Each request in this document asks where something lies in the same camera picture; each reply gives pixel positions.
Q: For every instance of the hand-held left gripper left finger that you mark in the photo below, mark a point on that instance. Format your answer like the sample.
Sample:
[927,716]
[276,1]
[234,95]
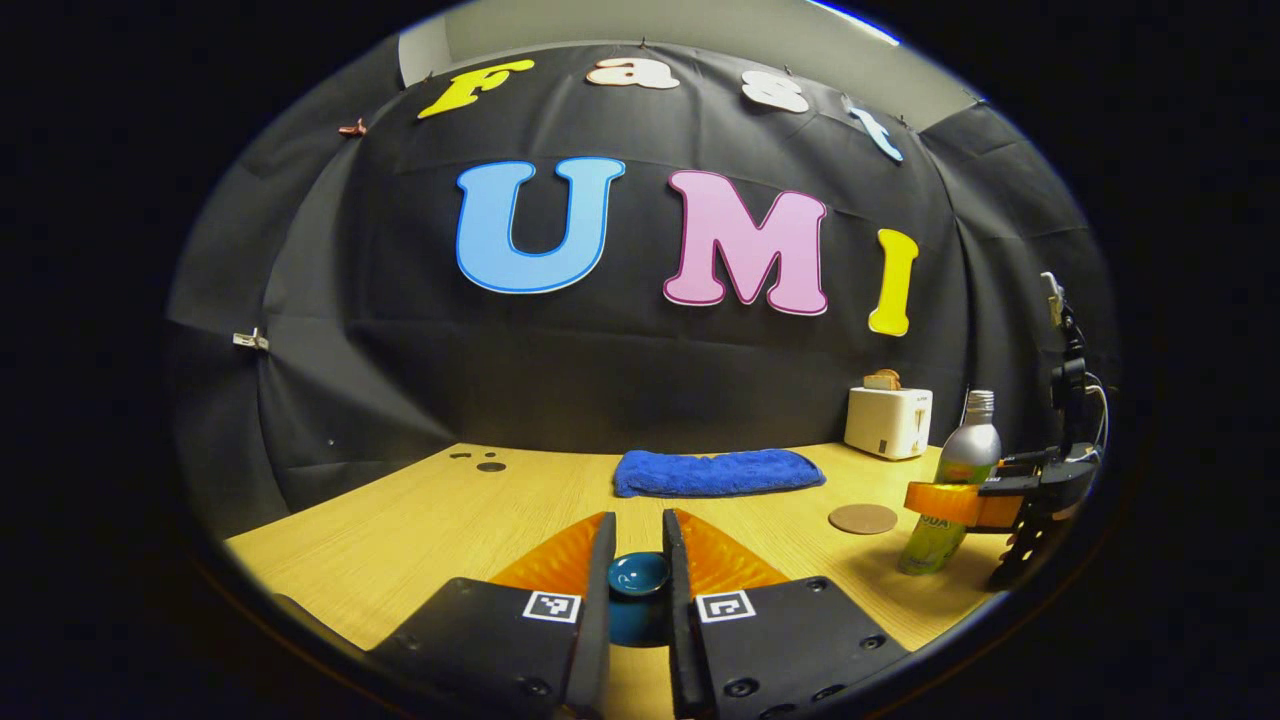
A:
[598,620]

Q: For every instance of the metal clip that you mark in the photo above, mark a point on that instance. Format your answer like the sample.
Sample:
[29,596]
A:
[250,340]

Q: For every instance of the round brown coaster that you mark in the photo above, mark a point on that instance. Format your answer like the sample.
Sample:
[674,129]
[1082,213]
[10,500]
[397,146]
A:
[863,519]

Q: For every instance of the white toaster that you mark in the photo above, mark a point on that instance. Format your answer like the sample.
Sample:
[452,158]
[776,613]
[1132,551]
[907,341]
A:
[885,425]

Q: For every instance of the brown bread slice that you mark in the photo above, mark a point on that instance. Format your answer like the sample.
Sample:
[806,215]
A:
[882,380]

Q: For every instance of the blue towel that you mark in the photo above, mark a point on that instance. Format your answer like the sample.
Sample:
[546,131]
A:
[715,473]

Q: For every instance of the black backdrop cloth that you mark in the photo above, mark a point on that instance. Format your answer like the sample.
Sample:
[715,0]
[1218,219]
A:
[600,380]

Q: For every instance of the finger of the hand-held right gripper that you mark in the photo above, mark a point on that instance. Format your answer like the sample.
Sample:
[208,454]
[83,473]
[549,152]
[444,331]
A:
[955,503]
[1030,460]

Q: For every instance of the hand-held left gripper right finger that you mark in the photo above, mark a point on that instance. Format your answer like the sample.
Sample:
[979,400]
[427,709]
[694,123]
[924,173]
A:
[680,620]

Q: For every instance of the silver green water bottle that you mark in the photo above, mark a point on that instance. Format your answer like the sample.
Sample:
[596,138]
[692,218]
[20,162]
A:
[975,445]

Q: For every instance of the red clip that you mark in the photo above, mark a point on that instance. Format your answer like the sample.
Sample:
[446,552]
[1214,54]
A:
[352,128]

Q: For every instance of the teal teacup lid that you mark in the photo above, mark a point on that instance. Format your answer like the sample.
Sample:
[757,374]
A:
[640,575]

